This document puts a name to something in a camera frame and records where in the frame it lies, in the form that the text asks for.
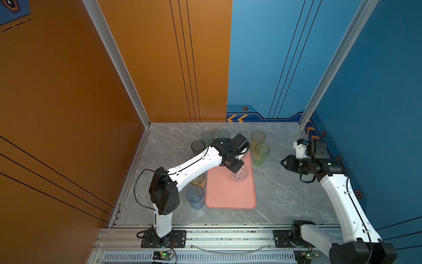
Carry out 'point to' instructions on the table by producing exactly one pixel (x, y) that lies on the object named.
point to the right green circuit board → (304, 256)
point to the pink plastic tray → (222, 192)
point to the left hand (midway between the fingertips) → (236, 162)
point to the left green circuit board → (162, 255)
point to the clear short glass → (242, 174)
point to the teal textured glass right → (223, 133)
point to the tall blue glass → (195, 194)
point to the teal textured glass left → (206, 137)
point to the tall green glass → (261, 152)
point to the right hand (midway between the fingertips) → (285, 162)
